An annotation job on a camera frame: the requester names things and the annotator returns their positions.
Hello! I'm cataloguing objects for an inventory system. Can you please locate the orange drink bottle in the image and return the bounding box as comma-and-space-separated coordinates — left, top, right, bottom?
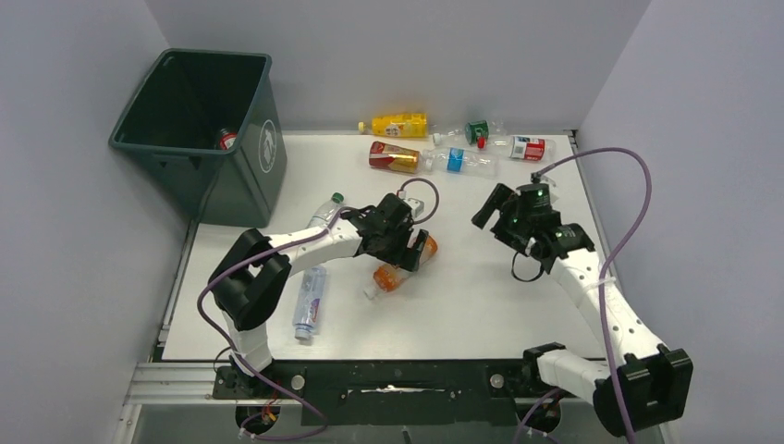
362, 235, 440, 302

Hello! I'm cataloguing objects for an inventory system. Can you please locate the clear bottle blue label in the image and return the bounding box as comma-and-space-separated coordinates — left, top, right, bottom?
422, 147, 498, 179

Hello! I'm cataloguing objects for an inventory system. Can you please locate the clear bottle red white label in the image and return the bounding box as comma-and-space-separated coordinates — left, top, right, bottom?
216, 128, 237, 151

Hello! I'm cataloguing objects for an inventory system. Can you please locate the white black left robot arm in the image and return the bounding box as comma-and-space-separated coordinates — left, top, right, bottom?
200, 193, 428, 376

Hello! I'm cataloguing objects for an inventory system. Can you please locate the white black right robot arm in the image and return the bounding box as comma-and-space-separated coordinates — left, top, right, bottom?
472, 183, 693, 437

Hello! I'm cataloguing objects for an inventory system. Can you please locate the dark green plastic bin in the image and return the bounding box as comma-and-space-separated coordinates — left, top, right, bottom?
109, 49, 288, 228

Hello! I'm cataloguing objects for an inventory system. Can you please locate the clear bottle green label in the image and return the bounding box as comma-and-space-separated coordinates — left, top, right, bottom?
430, 119, 506, 148

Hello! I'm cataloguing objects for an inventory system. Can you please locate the green cap water bottle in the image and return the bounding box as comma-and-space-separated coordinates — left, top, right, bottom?
307, 192, 344, 228

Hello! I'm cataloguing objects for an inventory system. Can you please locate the red gold tea bottle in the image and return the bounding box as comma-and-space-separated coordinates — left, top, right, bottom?
368, 141, 421, 174

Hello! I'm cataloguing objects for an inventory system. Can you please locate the yellow juice bottle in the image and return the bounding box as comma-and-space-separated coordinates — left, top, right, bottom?
358, 113, 429, 139

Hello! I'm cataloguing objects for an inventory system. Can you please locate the purple label Ganten bottle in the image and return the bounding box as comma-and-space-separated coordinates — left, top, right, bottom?
292, 265, 327, 342

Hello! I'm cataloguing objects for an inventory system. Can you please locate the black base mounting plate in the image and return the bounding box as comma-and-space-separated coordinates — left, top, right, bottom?
213, 358, 549, 426

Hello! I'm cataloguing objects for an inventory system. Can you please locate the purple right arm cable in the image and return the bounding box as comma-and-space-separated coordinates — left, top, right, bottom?
511, 146, 654, 444

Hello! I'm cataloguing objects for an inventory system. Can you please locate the aluminium frame rail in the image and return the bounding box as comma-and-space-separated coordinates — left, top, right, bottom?
111, 362, 214, 443

